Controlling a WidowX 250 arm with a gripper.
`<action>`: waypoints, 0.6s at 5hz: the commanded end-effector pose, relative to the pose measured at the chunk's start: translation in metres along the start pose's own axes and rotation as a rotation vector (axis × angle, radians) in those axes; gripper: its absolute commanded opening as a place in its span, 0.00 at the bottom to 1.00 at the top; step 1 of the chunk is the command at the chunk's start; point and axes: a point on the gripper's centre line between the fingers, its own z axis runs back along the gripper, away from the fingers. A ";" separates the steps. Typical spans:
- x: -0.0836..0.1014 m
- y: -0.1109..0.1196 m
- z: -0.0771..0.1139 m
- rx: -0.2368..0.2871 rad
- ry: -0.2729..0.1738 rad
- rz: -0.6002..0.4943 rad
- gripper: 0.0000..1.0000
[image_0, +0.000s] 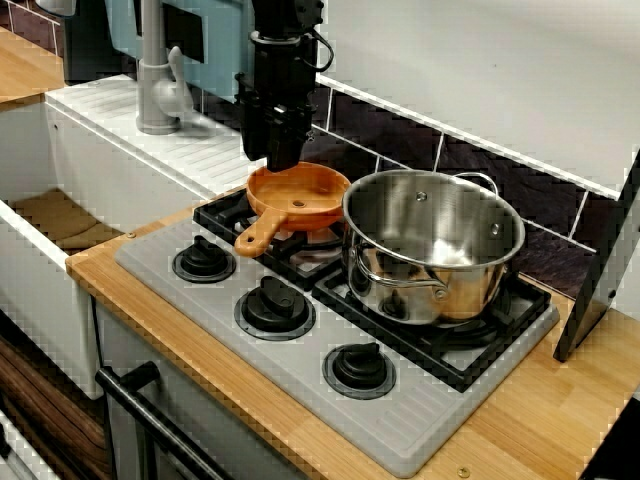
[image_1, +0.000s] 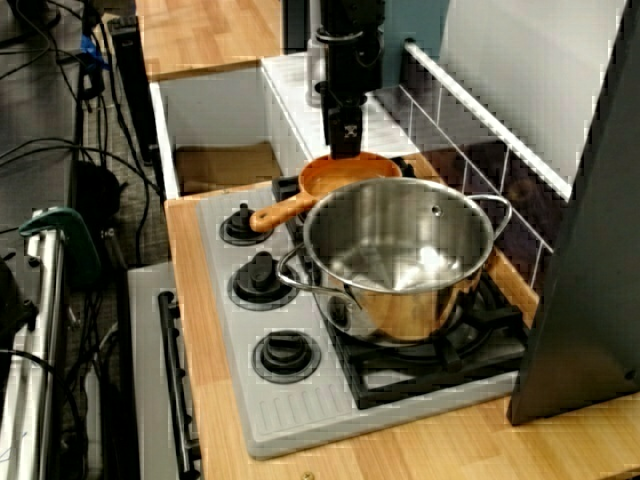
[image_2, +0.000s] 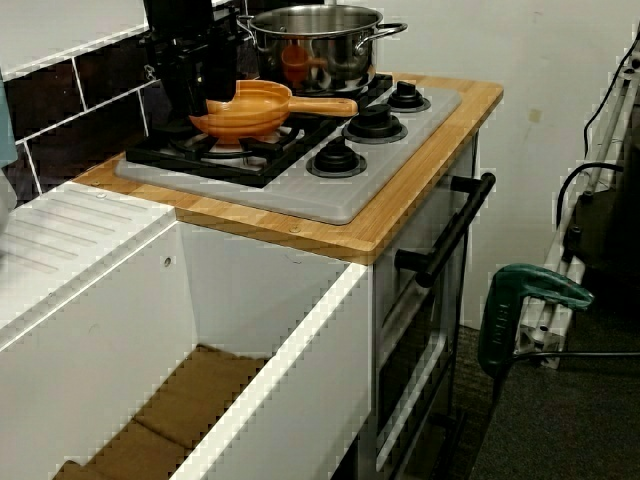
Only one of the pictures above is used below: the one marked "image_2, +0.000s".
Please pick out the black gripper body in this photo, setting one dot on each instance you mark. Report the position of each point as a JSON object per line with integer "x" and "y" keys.
{"x": 190, "y": 44}

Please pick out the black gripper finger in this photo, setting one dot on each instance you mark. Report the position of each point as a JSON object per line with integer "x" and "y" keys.
{"x": 182, "y": 80}
{"x": 220, "y": 72}

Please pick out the orange toy frying pan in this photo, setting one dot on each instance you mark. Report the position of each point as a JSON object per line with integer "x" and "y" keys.
{"x": 250, "y": 115}

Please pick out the dark tile backsplash panel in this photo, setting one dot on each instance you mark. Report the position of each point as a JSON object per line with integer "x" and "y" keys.
{"x": 100, "y": 85}

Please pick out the black burner grate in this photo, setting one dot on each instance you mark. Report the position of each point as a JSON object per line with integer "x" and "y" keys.
{"x": 210, "y": 167}
{"x": 380, "y": 87}

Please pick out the stainless steel pot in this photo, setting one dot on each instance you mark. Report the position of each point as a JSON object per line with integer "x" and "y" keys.
{"x": 340, "y": 55}

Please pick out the black stove knob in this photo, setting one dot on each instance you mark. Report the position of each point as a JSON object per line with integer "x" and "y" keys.
{"x": 409, "y": 99}
{"x": 336, "y": 160}
{"x": 374, "y": 125}

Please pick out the grey stovetop panel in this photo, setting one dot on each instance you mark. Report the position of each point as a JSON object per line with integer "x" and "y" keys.
{"x": 325, "y": 200}

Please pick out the teal blue cabinet box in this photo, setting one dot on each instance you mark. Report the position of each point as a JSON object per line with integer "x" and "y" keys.
{"x": 6, "y": 125}

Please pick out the wooden stove countertop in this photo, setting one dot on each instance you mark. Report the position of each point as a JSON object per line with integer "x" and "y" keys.
{"x": 400, "y": 200}

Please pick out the white sink basin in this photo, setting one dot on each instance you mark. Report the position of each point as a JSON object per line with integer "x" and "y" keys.
{"x": 100, "y": 325}

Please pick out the grey oven door front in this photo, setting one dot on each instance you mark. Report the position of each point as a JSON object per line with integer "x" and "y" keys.
{"x": 425, "y": 350}

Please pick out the green clamp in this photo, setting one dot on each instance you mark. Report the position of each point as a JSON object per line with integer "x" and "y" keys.
{"x": 500, "y": 320}

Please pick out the aluminium frame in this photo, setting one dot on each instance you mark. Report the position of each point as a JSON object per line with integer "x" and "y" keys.
{"x": 555, "y": 310}

